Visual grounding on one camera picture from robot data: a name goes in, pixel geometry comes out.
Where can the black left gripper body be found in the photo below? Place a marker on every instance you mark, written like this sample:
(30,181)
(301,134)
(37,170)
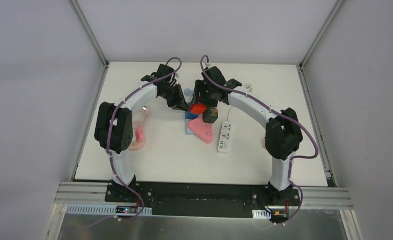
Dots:
(175,98)

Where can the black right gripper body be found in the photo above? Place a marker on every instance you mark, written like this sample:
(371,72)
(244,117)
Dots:
(203,98)

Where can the blue cube socket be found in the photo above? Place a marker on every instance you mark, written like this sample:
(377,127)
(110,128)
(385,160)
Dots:
(191,116)

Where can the red cube socket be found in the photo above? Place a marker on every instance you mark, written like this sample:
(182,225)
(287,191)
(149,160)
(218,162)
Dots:
(197,108)

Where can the dark green cube socket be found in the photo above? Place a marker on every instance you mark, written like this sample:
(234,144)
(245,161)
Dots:
(210,115)

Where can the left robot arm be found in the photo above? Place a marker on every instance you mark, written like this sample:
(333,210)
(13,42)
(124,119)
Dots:
(114,125)

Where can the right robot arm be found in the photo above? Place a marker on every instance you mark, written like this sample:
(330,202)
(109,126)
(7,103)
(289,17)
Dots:
(282,132)

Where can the pink round socket base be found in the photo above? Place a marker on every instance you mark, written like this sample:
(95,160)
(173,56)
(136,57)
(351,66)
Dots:
(139,140)

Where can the light blue power strip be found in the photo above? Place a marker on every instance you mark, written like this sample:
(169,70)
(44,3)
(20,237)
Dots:
(187,130)

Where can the pink triangular power strip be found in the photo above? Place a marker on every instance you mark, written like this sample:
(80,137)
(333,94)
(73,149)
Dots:
(203,131)

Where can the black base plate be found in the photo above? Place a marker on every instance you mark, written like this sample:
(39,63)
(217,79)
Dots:
(202,200)

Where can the aluminium frame rail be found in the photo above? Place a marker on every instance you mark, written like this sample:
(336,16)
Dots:
(326,198)

